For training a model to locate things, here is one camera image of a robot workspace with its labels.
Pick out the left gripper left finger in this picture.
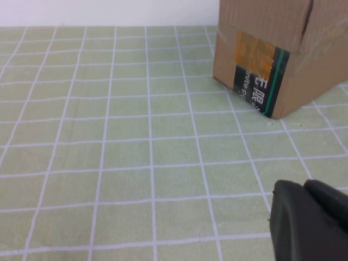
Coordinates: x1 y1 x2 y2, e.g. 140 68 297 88
268 179 348 261

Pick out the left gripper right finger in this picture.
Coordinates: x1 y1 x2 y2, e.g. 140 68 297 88
303 178 348 237

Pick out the open brown cardboard box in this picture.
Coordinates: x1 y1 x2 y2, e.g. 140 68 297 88
212 0 348 120

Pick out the green white-checked tablecloth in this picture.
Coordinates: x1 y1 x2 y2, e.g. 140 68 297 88
0 26 348 261

